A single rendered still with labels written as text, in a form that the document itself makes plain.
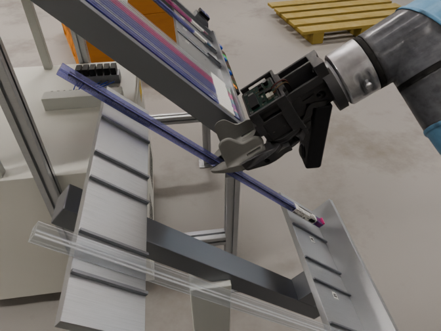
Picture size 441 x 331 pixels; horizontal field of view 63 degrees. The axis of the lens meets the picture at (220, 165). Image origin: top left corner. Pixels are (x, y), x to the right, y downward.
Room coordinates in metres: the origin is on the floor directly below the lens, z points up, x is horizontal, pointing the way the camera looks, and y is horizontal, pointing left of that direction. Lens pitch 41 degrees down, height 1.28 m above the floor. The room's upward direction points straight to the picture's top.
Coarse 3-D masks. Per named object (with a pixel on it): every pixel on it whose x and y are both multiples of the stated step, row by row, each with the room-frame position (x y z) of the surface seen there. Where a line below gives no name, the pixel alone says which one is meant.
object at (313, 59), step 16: (304, 64) 0.43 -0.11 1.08; (320, 64) 0.42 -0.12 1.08; (256, 80) 0.46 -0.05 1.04; (272, 80) 0.44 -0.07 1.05; (288, 80) 0.43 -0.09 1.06; (304, 80) 0.43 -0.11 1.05; (320, 80) 0.42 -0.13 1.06; (336, 80) 0.41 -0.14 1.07; (256, 96) 0.43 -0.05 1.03; (272, 96) 0.41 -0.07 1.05; (288, 96) 0.41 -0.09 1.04; (304, 96) 0.42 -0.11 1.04; (320, 96) 0.43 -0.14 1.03; (336, 96) 0.40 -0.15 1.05; (256, 112) 0.39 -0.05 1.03; (272, 112) 0.40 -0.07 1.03; (288, 112) 0.40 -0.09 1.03; (304, 112) 0.42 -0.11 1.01; (256, 128) 0.39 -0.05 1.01; (272, 128) 0.40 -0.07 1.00; (288, 128) 0.40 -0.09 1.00; (304, 128) 0.40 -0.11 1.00
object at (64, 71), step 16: (64, 64) 0.40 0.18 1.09; (80, 80) 0.39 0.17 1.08; (96, 96) 0.39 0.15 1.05; (112, 96) 0.40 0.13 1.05; (128, 112) 0.40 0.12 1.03; (144, 112) 0.41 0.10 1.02; (160, 128) 0.40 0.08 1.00; (192, 144) 0.41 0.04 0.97; (208, 160) 0.41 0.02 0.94; (240, 176) 0.42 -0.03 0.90; (272, 192) 0.43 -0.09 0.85; (288, 208) 0.43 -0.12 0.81; (320, 224) 0.44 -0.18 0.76
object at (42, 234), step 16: (32, 240) 0.17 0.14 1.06; (48, 240) 0.17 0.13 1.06; (64, 240) 0.18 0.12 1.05; (80, 240) 0.18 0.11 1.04; (80, 256) 0.17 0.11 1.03; (96, 256) 0.18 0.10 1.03; (112, 256) 0.18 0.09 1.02; (128, 256) 0.19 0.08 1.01; (128, 272) 0.18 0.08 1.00; (144, 272) 0.18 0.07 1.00; (160, 272) 0.19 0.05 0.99; (176, 272) 0.20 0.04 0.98; (176, 288) 0.18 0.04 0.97; (192, 288) 0.19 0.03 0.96; (208, 288) 0.19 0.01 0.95; (224, 288) 0.20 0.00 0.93; (224, 304) 0.19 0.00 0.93; (240, 304) 0.19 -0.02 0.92; (256, 304) 0.20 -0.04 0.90; (272, 320) 0.20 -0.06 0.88; (288, 320) 0.20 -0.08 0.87; (304, 320) 0.21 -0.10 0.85
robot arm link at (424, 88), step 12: (420, 72) 0.39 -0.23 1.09; (432, 72) 0.39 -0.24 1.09; (408, 84) 0.40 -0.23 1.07; (420, 84) 0.39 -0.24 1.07; (432, 84) 0.38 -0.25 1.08; (408, 96) 0.40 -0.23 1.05; (420, 96) 0.38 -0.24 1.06; (432, 96) 0.37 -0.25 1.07; (420, 108) 0.38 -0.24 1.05; (432, 108) 0.37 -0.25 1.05; (420, 120) 0.38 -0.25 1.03; (432, 120) 0.36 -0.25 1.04; (432, 132) 0.36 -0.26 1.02
